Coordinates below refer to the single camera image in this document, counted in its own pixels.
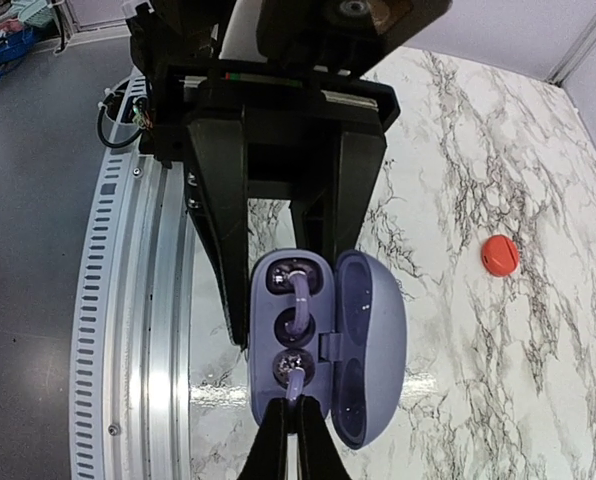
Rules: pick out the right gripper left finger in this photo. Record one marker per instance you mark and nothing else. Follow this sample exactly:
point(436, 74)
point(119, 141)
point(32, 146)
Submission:
point(267, 458)

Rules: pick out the right aluminium frame post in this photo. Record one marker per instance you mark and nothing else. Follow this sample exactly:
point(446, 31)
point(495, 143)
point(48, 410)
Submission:
point(575, 55)

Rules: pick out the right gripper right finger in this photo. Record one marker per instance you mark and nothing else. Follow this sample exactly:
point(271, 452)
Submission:
point(318, 457)

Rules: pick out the red earbud charging case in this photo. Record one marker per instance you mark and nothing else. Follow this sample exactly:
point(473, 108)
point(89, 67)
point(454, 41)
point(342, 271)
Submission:
point(500, 256)

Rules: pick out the grey blue charging case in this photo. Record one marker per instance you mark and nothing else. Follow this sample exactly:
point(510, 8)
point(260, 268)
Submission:
point(359, 347)

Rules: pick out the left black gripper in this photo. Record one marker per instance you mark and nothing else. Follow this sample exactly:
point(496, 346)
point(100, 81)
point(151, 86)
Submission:
point(277, 126)

